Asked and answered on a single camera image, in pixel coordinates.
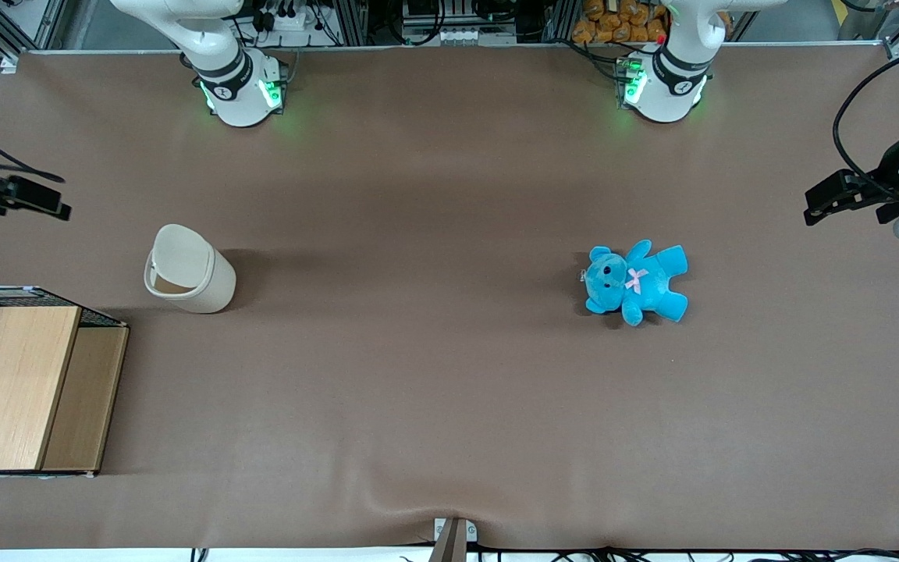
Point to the beige trash can with lid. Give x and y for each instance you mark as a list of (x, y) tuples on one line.
[(211, 285)]

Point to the white power strip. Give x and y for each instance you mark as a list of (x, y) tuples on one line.
[(286, 17)]

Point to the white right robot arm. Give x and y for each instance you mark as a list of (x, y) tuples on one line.
[(237, 86)]

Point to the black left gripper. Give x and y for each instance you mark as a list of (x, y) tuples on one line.
[(892, 184)]

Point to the light wooden shelf box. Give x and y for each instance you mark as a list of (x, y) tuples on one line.
[(28, 390)]

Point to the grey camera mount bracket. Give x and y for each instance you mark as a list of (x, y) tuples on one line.
[(452, 538)]

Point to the brown table mat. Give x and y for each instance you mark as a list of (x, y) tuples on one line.
[(449, 351)]

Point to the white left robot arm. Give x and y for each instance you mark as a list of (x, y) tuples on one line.
[(668, 86)]

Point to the pile of orange plush toys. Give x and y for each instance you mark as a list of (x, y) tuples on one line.
[(621, 23)]

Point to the blue teddy bear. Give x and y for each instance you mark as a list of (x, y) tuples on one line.
[(637, 282)]

